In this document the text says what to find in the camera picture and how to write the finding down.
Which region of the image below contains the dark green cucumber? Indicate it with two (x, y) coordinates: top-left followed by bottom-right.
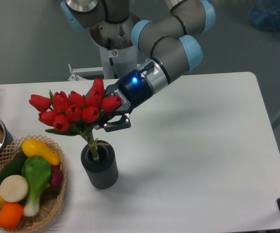
(0, 150), (28, 185)

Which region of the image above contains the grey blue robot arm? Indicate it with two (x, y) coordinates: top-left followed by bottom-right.
(61, 0), (215, 132)

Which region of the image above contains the beige round bun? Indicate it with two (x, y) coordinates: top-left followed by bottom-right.
(0, 175), (29, 202)

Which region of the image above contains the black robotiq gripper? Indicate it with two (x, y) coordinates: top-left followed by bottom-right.
(84, 69), (153, 132)

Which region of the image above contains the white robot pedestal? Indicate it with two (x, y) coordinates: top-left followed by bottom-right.
(69, 13), (140, 81)

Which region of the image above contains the red tulip bouquet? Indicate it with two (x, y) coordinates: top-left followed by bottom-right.
(29, 78), (121, 161)

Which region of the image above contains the woven wicker basket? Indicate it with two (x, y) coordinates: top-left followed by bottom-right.
(0, 135), (66, 233)

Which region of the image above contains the dark grey ribbed vase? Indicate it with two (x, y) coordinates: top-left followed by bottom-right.
(81, 140), (118, 189)

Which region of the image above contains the orange fruit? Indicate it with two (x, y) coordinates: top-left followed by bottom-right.
(0, 202), (23, 230)

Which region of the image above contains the green bok choy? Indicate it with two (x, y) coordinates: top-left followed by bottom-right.
(21, 155), (51, 217)

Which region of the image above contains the blue plastic bag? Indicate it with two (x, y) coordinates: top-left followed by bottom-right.
(248, 0), (280, 32)

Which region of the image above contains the purple red radish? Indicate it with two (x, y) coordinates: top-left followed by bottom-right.
(49, 166), (64, 187)

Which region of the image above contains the yellow squash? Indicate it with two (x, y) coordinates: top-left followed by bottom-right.
(21, 138), (60, 166)

